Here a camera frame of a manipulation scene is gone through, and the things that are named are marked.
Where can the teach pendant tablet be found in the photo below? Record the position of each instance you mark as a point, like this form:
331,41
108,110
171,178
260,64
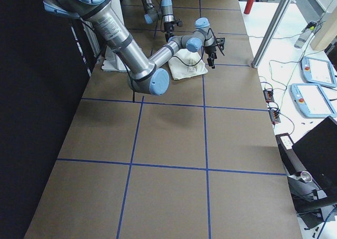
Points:
319,71
311,101

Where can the red cylindrical bottle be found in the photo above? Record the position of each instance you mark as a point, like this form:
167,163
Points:
248,6

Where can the far teach pendant tablet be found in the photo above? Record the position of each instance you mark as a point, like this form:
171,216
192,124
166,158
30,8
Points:
319,71

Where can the black monitor with stand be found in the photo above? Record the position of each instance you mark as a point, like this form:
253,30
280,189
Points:
316,150

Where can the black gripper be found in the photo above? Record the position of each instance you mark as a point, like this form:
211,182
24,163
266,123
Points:
167,27
210,50

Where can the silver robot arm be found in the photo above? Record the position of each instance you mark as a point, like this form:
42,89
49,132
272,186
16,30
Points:
145,74
162,12

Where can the near teach pendant tablet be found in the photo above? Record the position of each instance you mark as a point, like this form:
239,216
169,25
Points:
311,101

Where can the orange black connector box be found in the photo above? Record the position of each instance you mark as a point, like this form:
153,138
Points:
274,116
268,95

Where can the cream long-sleeve cat shirt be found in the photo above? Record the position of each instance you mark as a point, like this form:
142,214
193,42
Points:
185,64

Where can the far orange black connector box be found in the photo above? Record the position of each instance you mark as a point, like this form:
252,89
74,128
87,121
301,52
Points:
268,95

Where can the near orange black connector box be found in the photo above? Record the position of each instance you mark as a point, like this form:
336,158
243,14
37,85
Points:
274,116

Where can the black case with white label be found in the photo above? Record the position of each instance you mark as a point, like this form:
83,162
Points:
289,158

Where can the aluminium frame post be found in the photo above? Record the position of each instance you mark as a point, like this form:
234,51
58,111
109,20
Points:
275,21

